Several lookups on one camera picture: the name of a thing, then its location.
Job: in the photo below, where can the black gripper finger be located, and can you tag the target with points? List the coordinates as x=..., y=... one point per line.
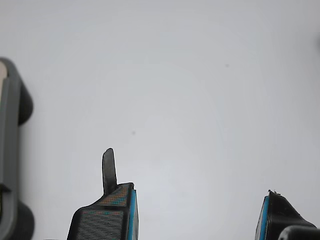
x=277, y=215

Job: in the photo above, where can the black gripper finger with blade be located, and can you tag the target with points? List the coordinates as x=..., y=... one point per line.
x=100, y=222

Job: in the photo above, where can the gray holder tray with tabs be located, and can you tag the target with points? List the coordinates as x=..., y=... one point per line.
x=10, y=150

